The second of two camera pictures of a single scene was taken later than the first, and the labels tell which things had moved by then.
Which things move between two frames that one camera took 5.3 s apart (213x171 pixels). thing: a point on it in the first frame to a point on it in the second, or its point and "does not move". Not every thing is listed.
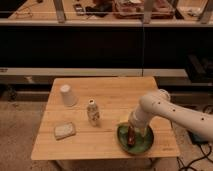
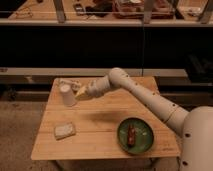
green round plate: x=141 y=143 does not move
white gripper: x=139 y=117 to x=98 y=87
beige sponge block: x=64 y=131 does not move
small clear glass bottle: x=93 y=112 to x=74 y=83
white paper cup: x=68 y=97 does not move
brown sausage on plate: x=131 y=136 does not move
